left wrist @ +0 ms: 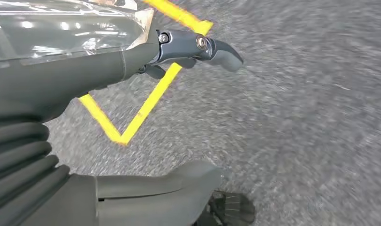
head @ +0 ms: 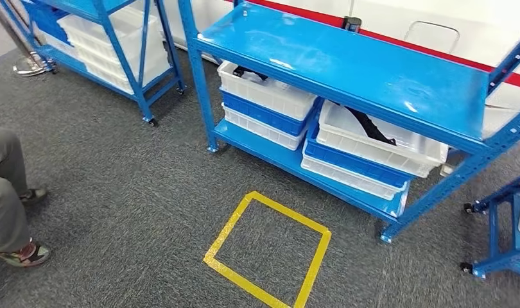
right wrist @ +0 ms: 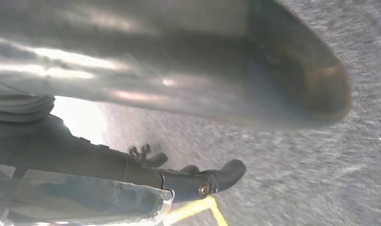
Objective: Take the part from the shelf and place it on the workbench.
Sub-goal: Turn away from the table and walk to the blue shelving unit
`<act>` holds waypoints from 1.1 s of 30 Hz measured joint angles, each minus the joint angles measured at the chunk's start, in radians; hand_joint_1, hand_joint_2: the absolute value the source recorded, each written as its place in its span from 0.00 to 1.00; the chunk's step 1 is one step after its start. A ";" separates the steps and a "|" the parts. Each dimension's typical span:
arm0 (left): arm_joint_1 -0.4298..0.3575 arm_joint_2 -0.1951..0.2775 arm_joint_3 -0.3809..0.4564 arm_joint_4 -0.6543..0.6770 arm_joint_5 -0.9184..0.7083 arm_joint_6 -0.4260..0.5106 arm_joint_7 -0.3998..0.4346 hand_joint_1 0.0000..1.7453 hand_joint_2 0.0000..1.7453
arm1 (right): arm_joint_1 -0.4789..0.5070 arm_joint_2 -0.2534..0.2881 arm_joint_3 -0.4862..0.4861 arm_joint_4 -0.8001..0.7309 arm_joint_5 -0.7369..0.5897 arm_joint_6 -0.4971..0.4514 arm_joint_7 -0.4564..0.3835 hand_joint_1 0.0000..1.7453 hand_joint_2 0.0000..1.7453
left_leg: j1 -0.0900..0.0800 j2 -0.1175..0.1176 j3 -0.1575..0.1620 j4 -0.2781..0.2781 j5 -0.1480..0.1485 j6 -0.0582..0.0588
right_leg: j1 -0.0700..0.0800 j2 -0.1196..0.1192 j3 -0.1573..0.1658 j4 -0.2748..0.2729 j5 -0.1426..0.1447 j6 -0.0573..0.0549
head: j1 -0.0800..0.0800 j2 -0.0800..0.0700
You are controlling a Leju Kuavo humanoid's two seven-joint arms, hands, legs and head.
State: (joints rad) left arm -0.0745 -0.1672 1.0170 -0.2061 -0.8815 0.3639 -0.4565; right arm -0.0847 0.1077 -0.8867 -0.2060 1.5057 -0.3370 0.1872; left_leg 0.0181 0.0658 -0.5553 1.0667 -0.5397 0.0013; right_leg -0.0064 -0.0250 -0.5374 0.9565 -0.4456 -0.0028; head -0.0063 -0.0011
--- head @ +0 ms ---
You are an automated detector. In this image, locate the yellow floor tape square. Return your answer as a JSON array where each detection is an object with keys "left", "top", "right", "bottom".
[{"left": 202, "top": 190, "right": 333, "bottom": 308}]

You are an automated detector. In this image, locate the small black plastic part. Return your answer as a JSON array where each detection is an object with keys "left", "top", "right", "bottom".
[{"left": 232, "top": 65, "right": 269, "bottom": 82}]

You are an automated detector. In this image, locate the curved black plastic part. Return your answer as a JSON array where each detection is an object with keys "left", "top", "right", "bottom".
[{"left": 331, "top": 101, "right": 397, "bottom": 147}]

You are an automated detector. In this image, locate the silver stanchion post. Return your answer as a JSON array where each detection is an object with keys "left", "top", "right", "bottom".
[{"left": 0, "top": 0, "right": 53, "bottom": 78}]

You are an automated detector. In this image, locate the white car with red stripe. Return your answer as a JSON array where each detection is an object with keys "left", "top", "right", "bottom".
[{"left": 128, "top": 0, "right": 520, "bottom": 141}]

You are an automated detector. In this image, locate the person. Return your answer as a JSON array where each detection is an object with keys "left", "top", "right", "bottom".
[{"left": 0, "top": 125, "right": 52, "bottom": 282}]

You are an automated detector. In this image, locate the black cylindrical device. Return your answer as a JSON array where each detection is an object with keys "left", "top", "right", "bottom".
[{"left": 342, "top": 16, "right": 363, "bottom": 34}]

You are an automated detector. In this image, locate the blue metal shelving rack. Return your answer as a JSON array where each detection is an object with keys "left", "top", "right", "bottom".
[
  {"left": 0, "top": 0, "right": 187, "bottom": 128},
  {"left": 177, "top": 0, "right": 520, "bottom": 244},
  {"left": 460, "top": 171, "right": 520, "bottom": 280}
]

